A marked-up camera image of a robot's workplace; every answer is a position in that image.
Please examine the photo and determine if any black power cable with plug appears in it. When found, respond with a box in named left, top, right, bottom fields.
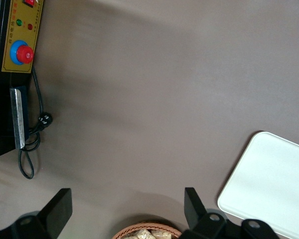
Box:
left=17, top=66, right=53, bottom=180

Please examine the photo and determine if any clear wrapped nut snack packet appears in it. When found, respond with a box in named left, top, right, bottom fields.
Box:
left=150, top=229, right=172, bottom=239
left=132, top=229, right=152, bottom=239

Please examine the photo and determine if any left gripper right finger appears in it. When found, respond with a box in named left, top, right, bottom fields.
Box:
left=180, top=187, right=281, bottom=239

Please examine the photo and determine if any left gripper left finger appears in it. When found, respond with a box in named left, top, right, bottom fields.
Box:
left=0, top=188, right=73, bottom=239

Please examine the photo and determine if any red emergency stop button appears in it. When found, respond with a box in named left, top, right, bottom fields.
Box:
left=9, top=39, right=35, bottom=66

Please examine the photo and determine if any silver metal bracket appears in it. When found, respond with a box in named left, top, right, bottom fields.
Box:
left=9, top=86, right=30, bottom=150

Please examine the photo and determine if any beige rectangular tray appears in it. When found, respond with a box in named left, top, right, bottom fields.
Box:
left=217, top=131, right=299, bottom=239

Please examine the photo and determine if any round wicker basket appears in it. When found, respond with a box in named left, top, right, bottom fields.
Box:
left=111, top=222, right=182, bottom=239

